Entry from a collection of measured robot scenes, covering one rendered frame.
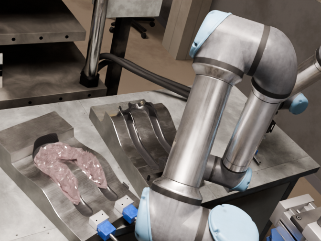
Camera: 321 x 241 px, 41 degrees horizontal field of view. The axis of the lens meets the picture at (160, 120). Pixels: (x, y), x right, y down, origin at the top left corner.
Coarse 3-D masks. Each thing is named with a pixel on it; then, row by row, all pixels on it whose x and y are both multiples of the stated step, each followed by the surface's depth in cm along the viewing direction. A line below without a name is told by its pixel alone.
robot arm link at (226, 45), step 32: (224, 32) 90; (256, 32) 90; (192, 64) 96; (224, 64) 90; (256, 64) 91; (192, 96) 93; (224, 96) 92; (192, 128) 91; (192, 160) 91; (160, 192) 90; (192, 192) 90; (160, 224) 88; (192, 224) 89
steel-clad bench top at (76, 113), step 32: (128, 96) 201; (160, 96) 208; (0, 128) 165; (224, 128) 198; (256, 160) 185; (288, 160) 190; (0, 192) 141; (224, 192) 164; (0, 224) 131; (32, 224) 134; (128, 224) 142
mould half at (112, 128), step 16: (96, 112) 176; (112, 112) 166; (144, 112) 171; (160, 112) 174; (96, 128) 176; (112, 128) 163; (144, 128) 167; (112, 144) 165; (128, 144) 161; (144, 144) 163; (128, 160) 155; (128, 176) 157; (144, 176) 149
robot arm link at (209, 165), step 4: (212, 156) 119; (208, 160) 118; (212, 160) 118; (208, 164) 117; (212, 164) 117; (208, 168) 117; (212, 168) 117; (204, 172) 117; (208, 172) 117; (204, 176) 118; (208, 176) 118
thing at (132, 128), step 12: (120, 108) 169; (132, 108) 171; (144, 108) 172; (132, 120) 167; (156, 120) 171; (132, 132) 164; (156, 132) 169; (168, 144) 167; (144, 156) 158; (156, 168) 154
